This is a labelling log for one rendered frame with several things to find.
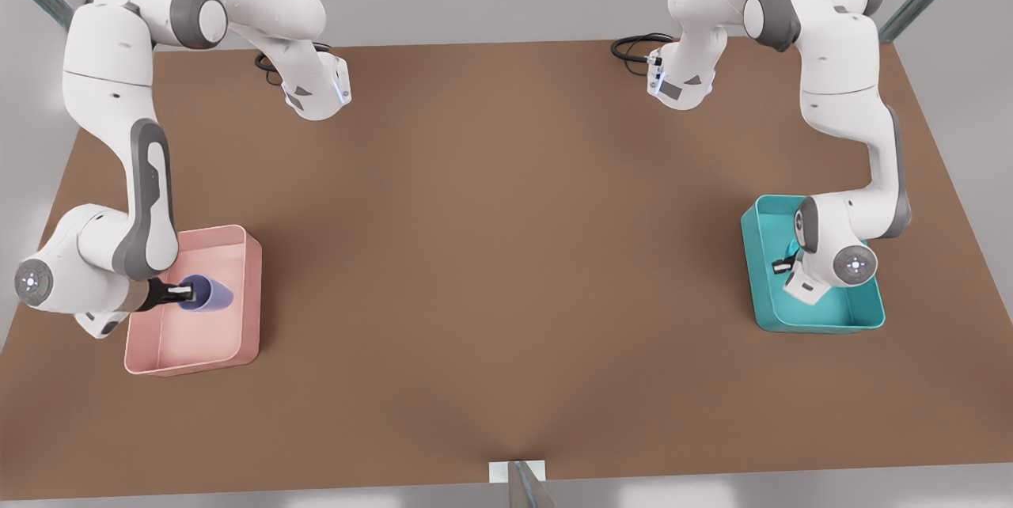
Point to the purple blue cup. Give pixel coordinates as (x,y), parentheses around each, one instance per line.
(210,294)

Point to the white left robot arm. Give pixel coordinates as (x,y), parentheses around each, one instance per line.
(839,73)

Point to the pink plastic box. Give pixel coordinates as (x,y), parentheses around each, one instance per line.
(206,334)

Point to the teal plastic box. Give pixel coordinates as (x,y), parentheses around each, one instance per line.
(823,314)

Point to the white post foot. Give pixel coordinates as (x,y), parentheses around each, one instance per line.
(498,472)

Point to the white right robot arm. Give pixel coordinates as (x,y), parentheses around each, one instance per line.
(107,81)

